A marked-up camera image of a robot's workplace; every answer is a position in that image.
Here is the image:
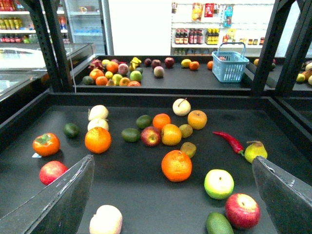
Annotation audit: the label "green avocado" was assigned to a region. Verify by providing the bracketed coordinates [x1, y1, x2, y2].
[206, 212, 234, 234]
[121, 128, 140, 143]

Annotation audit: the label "yellow pear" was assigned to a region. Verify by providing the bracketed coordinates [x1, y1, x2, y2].
[244, 140, 268, 163]

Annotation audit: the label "far dragon fruit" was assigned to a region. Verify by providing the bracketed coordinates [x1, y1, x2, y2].
[88, 58, 105, 71]

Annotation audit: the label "small blue basket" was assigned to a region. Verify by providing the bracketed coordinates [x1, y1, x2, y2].
[212, 42, 250, 83]

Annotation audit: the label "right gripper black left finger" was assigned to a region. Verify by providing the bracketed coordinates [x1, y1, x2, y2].
[0, 155, 95, 234]

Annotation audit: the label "red apple right front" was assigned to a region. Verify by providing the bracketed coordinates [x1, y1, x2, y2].
[225, 193, 261, 230]

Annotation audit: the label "far green apple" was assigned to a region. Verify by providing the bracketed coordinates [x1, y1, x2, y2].
[130, 71, 142, 82]

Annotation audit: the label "green avocado centre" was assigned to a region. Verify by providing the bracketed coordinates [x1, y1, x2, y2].
[121, 128, 140, 143]

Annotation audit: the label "green lime centre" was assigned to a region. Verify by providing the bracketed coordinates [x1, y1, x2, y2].
[136, 115, 153, 129]

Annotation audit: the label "yellow orange apple centre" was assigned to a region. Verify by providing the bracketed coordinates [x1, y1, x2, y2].
[161, 124, 182, 146]

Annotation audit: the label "large orange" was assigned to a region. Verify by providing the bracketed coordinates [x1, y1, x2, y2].
[161, 150, 193, 182]
[85, 127, 112, 154]

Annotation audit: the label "white asian pear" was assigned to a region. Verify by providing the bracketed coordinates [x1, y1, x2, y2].
[172, 98, 191, 117]

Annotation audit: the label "orange persimmon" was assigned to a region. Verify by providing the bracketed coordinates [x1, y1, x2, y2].
[32, 133, 60, 157]

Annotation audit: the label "small orange centre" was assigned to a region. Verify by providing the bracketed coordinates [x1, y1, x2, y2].
[153, 113, 171, 131]

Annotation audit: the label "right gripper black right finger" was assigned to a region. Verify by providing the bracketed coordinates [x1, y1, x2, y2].
[252, 156, 312, 234]

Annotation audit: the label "green apple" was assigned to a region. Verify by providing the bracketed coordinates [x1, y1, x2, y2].
[204, 169, 234, 200]
[130, 71, 142, 82]

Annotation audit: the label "brown kiwi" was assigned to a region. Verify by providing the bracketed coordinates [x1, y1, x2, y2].
[180, 142, 197, 158]
[179, 124, 193, 138]

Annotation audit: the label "far dark red apple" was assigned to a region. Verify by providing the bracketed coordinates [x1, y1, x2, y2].
[164, 57, 175, 69]

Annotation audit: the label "white peach upper left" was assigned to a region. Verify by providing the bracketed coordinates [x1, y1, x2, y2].
[88, 105, 109, 121]

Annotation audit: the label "far yellow lemon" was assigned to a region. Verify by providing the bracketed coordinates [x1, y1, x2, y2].
[181, 59, 192, 68]

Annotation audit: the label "red chili pepper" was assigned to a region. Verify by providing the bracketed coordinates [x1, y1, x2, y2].
[213, 131, 244, 156]

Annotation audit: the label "green avocado front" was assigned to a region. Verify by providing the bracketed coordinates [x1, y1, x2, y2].
[206, 212, 234, 234]

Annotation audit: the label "white peach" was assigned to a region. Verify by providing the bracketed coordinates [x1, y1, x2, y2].
[87, 118, 109, 131]
[89, 205, 123, 234]
[88, 105, 109, 121]

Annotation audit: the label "white back wall shelf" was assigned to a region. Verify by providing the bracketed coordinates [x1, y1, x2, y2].
[170, 0, 274, 57]

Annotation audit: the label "far orange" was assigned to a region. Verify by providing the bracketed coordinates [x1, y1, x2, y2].
[189, 61, 200, 71]

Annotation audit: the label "large orange left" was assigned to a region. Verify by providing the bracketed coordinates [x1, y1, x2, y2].
[85, 127, 112, 154]

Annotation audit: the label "red apple left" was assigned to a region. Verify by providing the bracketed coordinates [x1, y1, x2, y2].
[39, 161, 68, 185]

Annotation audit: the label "white peach lower left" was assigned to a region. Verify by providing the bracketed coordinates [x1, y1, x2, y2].
[87, 118, 109, 131]

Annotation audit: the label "white peach front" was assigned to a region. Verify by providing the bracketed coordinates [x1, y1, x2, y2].
[89, 205, 123, 234]

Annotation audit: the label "far peach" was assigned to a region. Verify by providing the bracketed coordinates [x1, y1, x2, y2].
[154, 66, 164, 78]

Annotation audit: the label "red yellow apple centre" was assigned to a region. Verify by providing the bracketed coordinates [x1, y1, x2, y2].
[140, 126, 161, 147]

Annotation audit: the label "black metal shelf frame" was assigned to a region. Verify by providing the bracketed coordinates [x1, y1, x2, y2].
[0, 0, 312, 234]

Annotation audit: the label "golden apple back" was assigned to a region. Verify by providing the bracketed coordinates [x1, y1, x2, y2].
[187, 110, 208, 130]

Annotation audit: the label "dark green lime left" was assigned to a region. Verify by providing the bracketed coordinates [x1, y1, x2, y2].
[63, 123, 80, 138]

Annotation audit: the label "far bananas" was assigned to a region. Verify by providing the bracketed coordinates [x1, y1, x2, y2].
[129, 57, 141, 72]

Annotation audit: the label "brown kiwi upper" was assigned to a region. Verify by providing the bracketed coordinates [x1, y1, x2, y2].
[179, 124, 193, 138]

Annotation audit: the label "brown kiwi lower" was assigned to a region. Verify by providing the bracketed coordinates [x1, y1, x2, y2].
[180, 142, 197, 158]

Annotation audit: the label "large orange front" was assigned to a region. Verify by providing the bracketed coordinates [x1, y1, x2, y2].
[161, 150, 193, 182]

